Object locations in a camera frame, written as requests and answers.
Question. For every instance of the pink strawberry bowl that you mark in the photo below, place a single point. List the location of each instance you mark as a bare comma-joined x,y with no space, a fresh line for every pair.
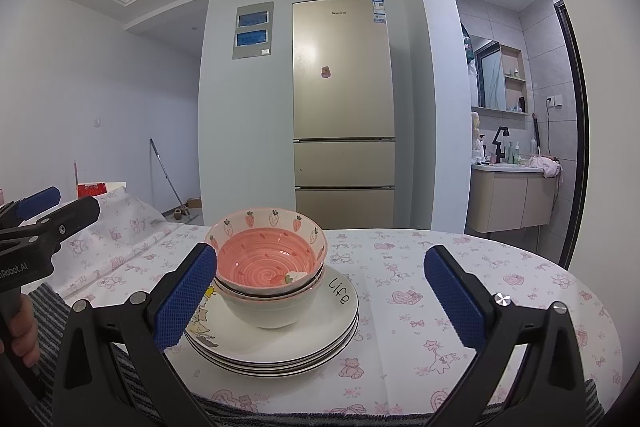
270,257

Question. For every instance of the red and white box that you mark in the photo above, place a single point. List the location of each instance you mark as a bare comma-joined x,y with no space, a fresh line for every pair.
92,189

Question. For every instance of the white bowl with black rim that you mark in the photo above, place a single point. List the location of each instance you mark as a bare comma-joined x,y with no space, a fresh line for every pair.
300,291

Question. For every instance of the grey striped clothing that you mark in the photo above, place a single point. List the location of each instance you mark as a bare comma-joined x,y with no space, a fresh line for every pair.
55,312

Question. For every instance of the beige vanity cabinet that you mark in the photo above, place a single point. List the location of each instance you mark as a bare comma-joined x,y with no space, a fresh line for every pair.
500,202

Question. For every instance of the person's left hand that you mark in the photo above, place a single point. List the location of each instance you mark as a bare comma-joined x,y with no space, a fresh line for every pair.
25,332

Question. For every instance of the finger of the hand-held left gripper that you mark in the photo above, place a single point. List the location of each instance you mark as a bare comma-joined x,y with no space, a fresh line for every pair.
75,214
37,202

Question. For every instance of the stack of white cat plates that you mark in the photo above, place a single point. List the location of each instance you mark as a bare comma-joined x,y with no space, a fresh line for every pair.
270,372

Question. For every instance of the pink towel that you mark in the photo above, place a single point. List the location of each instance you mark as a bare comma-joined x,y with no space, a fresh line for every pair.
547,167

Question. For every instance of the thin wooden stick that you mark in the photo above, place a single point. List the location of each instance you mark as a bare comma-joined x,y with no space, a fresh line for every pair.
76,179

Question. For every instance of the beige refrigerator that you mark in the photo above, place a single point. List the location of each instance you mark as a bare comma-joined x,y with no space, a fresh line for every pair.
345,117

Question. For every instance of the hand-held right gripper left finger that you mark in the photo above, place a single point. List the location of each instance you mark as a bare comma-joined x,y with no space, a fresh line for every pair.
185,302

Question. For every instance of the white bowl with pink rim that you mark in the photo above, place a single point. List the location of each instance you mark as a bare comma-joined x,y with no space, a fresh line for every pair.
270,314

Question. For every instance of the mirror cabinet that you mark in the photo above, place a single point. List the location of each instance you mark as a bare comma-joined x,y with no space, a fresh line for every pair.
490,77

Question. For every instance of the cream plush toy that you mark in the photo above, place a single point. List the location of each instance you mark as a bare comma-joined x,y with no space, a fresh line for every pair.
476,132

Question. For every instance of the grey electrical wall panel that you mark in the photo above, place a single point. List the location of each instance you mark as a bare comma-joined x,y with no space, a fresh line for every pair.
253,29

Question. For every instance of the white wall outlet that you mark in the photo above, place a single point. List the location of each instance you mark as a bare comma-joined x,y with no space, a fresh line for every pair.
554,101

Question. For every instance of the metal mop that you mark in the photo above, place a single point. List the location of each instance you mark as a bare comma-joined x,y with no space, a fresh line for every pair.
162,167

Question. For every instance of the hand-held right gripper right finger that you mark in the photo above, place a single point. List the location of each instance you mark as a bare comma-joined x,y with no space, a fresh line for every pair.
455,302

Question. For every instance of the black faucet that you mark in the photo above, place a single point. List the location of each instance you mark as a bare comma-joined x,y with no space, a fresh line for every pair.
497,139

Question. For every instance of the pink fridge magnet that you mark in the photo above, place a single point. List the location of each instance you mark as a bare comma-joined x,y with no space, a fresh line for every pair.
325,72

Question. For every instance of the black sliding door frame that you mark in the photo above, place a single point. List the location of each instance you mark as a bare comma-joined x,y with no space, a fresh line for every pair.
580,157

